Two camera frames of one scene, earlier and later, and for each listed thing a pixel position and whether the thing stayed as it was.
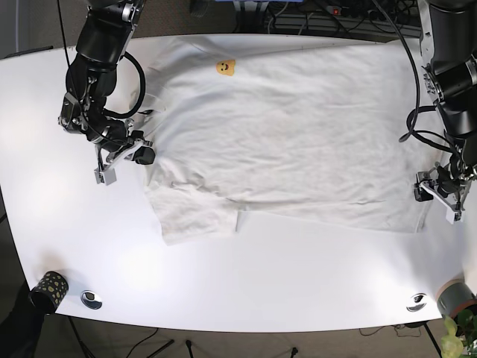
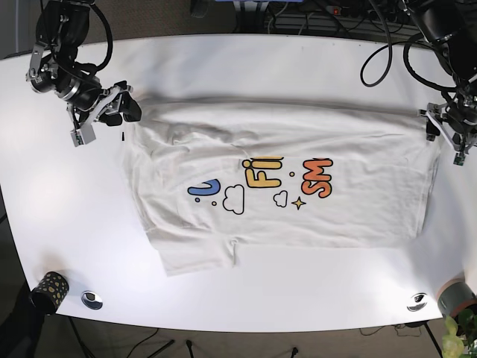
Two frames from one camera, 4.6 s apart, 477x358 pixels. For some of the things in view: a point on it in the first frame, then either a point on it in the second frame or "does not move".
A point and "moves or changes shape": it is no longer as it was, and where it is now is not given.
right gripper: [446, 188] → [457, 119]
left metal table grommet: [91, 300] does not move
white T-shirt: [307, 130] moves or changes shape
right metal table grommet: [417, 303] does not move
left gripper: [103, 172] → [115, 99]
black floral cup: [49, 292] does not move
